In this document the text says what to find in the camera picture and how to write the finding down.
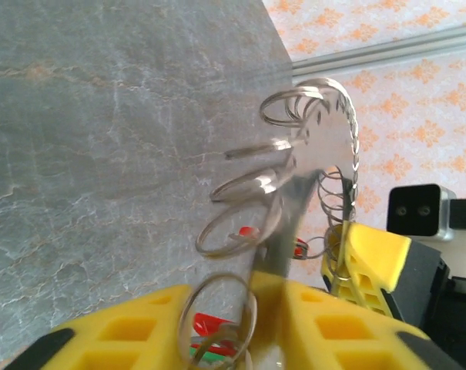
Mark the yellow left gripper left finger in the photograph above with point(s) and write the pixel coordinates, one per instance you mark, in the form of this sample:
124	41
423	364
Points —
121	339

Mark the plain red key tag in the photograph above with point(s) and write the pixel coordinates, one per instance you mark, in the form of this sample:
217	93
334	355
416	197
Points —
207	323

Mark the round metal keyring plate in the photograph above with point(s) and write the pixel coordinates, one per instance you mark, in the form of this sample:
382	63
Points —
325	146

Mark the aluminium frame post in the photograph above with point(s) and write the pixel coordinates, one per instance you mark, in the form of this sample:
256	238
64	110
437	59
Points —
390	48

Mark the green key tag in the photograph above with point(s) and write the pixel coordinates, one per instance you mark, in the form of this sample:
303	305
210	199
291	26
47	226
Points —
211	357

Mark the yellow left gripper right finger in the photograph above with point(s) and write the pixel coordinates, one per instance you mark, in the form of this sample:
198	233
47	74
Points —
332	339

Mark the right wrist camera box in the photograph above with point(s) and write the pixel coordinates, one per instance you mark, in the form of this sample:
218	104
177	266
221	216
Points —
413	210

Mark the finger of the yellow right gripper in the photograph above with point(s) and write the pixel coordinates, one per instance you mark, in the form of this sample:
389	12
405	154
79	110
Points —
379	258

